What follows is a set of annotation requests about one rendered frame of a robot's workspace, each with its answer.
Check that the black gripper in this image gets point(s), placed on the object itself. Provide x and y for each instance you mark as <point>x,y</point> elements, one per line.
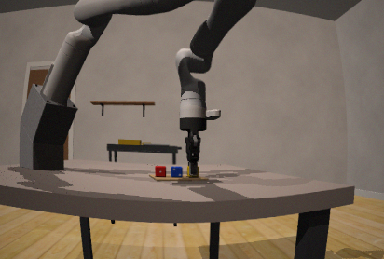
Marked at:
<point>193,125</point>

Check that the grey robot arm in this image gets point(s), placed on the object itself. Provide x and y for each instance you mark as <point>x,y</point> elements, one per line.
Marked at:
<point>76,46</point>

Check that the tan square mat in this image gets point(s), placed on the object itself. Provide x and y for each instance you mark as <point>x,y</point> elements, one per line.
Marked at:
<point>184,178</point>

